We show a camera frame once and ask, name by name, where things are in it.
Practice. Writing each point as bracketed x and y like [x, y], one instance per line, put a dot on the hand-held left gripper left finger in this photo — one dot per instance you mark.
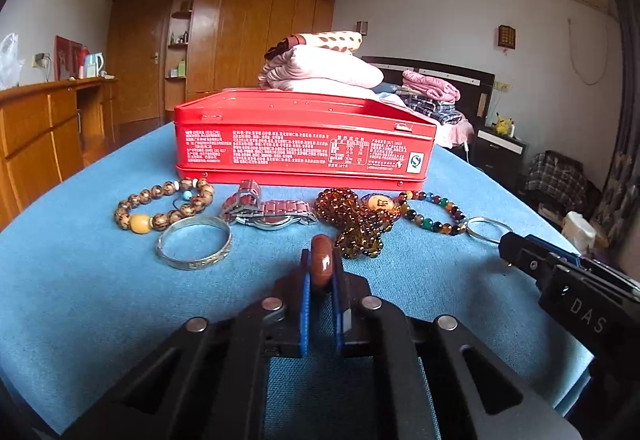
[304, 310]

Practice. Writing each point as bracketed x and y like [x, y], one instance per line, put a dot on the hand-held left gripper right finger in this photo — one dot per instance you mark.
[337, 315]

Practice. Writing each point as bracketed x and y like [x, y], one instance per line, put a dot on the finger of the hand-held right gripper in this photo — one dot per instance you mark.
[530, 262]
[605, 276]

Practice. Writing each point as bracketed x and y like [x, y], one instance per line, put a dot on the red-brown agate bangle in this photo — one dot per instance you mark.
[322, 265]

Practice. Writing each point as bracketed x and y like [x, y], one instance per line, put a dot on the thin silver bangle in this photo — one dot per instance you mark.
[475, 234]

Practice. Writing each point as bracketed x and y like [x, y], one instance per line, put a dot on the amber bead strand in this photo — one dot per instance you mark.
[350, 240]

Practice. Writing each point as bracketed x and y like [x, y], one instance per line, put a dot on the red and silver wristwatch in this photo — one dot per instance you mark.
[270, 212]

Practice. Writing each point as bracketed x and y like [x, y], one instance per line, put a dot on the engraved silver bangle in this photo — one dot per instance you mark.
[195, 265]

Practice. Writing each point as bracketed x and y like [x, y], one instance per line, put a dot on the red tin box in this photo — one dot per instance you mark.
[300, 140]

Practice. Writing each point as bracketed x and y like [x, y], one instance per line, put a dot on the plaid fabric chair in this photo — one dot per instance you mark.
[555, 177]

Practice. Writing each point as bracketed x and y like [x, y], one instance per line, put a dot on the patterned curtain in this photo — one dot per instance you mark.
[620, 180]

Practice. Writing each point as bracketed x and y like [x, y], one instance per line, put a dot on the dark nightstand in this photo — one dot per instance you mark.
[500, 153]

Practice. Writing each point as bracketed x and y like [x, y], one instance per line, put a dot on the yellow plush toy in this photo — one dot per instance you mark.
[504, 124]

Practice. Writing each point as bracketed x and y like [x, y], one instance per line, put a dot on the stack of plaid clothes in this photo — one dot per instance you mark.
[440, 110]

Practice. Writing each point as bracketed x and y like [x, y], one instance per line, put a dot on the folded pink blanket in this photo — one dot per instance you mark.
[430, 84]

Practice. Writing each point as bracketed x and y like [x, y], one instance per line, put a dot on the dark bed headboard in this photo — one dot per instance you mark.
[450, 70]

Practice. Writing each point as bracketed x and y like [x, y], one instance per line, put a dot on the folded pink quilt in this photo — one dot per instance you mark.
[325, 70]

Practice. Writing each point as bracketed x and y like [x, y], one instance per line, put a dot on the brown spotted pillow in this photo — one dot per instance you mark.
[330, 42]

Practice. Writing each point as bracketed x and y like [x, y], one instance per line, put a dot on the wooden wardrobe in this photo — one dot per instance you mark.
[250, 30]

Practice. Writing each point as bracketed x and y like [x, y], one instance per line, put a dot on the wooden door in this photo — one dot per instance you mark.
[142, 70]

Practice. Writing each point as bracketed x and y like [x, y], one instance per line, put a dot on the wooden corner shelf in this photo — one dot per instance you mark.
[180, 45]

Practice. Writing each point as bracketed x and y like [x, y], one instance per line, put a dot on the wooden sideboard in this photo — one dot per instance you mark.
[35, 135]

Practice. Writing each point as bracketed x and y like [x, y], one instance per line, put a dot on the light blue kettle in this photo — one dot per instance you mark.
[95, 65]

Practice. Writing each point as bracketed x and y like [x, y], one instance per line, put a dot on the white plastic bag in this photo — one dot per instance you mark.
[9, 63]

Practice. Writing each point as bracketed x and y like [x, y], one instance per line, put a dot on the white wall socket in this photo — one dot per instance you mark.
[502, 86]

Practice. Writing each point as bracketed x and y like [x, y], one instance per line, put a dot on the wooden wall ornament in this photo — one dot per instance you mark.
[507, 36]

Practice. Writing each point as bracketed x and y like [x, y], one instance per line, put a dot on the red picture frame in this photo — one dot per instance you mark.
[66, 58]

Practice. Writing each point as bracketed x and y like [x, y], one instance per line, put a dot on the wall socket with charger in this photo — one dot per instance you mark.
[41, 60]

